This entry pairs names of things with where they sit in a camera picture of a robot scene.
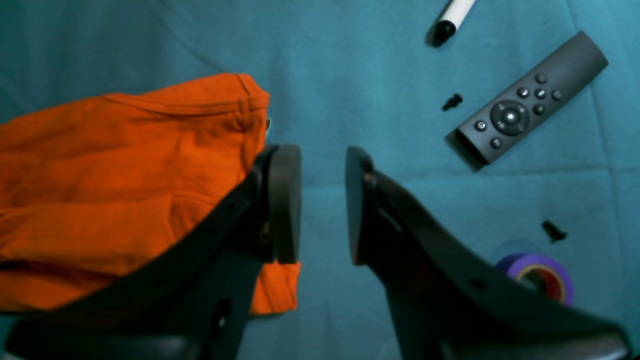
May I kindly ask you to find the purple tape roll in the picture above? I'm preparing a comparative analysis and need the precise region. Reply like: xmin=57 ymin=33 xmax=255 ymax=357
xmin=495 ymin=253 xmax=575 ymax=306

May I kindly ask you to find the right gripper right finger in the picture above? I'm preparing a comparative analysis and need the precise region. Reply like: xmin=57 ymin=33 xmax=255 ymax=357
xmin=345 ymin=146 xmax=631 ymax=360

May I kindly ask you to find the orange t-shirt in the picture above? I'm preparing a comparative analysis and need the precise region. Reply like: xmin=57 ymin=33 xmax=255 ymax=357
xmin=0 ymin=73 xmax=270 ymax=313

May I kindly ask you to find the blue table cloth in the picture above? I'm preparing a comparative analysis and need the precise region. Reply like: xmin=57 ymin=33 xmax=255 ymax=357
xmin=1 ymin=0 xmax=640 ymax=360

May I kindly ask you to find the grey remote control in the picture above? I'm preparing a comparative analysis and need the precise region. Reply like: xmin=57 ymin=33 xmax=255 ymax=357
xmin=444 ymin=30 xmax=611 ymax=173

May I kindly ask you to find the white marker pen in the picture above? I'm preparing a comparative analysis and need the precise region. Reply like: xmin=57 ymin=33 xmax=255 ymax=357
xmin=428 ymin=0 xmax=477 ymax=48

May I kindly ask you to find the small black screw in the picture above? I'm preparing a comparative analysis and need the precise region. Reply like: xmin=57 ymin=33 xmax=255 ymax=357
xmin=541 ymin=219 xmax=569 ymax=244
xmin=441 ymin=93 xmax=464 ymax=112

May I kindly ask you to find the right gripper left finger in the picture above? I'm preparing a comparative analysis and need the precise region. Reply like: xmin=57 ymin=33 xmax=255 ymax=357
xmin=5 ymin=145 xmax=302 ymax=360

